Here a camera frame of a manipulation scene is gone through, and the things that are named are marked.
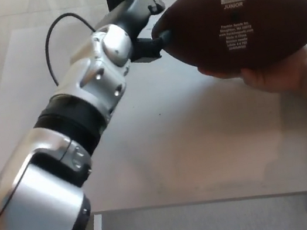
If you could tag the person's bare hand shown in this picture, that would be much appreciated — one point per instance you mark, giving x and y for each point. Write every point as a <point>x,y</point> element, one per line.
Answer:
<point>292,72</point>

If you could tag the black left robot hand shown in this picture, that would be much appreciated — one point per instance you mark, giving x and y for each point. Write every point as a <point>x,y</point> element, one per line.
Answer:
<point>130,15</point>

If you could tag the brown junior football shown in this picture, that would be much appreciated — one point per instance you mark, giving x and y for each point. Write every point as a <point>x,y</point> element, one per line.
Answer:
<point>244,21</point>

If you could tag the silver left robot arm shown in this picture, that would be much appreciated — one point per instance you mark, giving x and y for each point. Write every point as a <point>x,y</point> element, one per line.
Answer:
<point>49,184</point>

